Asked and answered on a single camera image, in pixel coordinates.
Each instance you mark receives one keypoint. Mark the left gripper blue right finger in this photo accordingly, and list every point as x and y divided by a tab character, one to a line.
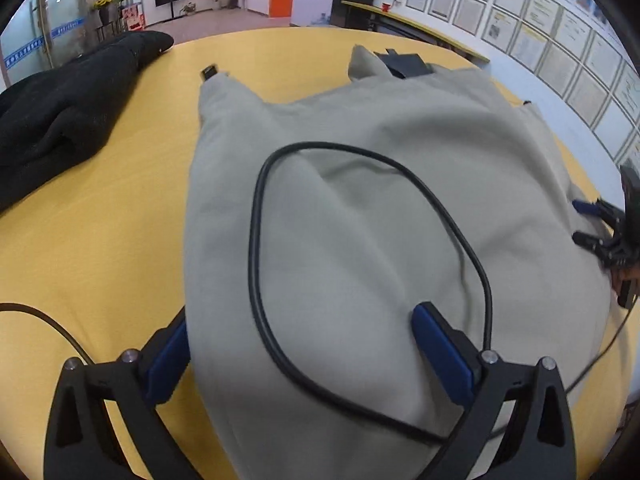
539	440

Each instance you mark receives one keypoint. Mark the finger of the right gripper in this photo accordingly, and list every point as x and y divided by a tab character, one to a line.
597	246
601	209

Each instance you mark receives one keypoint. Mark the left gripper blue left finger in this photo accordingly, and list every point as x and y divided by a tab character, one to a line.
81	442

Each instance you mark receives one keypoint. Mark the beige and black jacket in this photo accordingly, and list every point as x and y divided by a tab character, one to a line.
350	247

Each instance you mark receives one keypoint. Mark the person's right hand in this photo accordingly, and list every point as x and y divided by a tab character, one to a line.
621	275

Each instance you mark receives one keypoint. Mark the yellow side table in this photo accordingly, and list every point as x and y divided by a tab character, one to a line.
410	29

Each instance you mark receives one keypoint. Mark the black folded garment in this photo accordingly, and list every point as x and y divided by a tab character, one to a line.
55	120

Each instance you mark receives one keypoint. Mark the red white crates stack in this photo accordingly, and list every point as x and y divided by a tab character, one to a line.
133	17

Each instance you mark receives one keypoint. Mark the sunflower vase on stand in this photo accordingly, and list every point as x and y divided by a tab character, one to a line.
103	9

